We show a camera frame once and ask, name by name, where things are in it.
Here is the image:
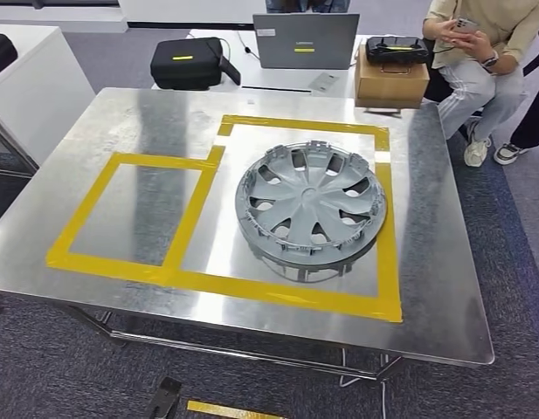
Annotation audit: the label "grey plastic wheel hubcap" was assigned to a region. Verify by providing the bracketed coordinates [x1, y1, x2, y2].
[235, 140, 388, 270]

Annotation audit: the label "stainless steel workbench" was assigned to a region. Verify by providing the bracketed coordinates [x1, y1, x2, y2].
[0, 109, 39, 181]
[0, 87, 496, 383]

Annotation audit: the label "yellow tape rectangles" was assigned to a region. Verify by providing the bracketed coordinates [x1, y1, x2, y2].
[45, 114, 403, 324]

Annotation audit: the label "small grey card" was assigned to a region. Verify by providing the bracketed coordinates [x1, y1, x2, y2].
[308, 72, 341, 93]

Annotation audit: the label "black carrying case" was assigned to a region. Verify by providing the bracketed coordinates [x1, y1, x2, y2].
[150, 37, 242, 92]
[0, 32, 18, 78]

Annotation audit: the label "grey laptop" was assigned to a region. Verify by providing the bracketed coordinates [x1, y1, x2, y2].
[252, 13, 360, 71]

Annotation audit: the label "brown cardboard box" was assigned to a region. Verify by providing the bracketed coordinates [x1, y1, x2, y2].
[354, 43, 431, 110]

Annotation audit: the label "torn yellow floor tape square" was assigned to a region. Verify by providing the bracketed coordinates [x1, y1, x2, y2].
[186, 400, 287, 419]

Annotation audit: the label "black handheld controller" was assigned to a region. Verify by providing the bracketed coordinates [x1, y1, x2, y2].
[365, 35, 429, 65]

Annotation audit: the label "person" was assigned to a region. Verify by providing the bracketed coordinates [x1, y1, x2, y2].
[422, 0, 539, 168]
[493, 31, 539, 167]

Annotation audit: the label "grey smartphone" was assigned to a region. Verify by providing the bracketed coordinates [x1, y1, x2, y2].
[453, 17, 479, 35]

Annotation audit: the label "white partition board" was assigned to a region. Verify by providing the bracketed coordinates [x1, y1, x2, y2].
[0, 24, 96, 168]

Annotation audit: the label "thin black desk cable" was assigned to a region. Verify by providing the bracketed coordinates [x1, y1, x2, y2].
[237, 30, 261, 61]

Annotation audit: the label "white coiled cable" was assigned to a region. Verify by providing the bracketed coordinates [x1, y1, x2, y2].
[339, 347, 388, 419]

